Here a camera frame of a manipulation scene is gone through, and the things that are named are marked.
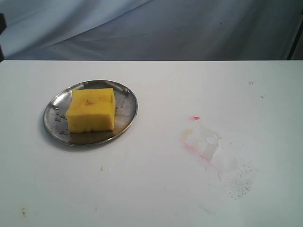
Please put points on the yellow sponge block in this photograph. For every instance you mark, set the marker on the yellow sponge block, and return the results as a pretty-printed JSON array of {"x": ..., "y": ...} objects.
[{"x": 91, "y": 110}]

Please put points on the beige liquid spill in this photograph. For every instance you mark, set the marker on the beige liquid spill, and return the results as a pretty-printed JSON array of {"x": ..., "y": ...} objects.
[{"x": 220, "y": 160}]

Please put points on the round stainless steel plate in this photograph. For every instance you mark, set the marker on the round stainless steel plate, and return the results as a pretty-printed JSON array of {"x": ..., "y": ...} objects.
[{"x": 55, "y": 122}]

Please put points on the grey backdrop cloth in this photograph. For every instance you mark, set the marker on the grey backdrop cloth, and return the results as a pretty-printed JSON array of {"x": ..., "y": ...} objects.
[{"x": 149, "y": 30}]

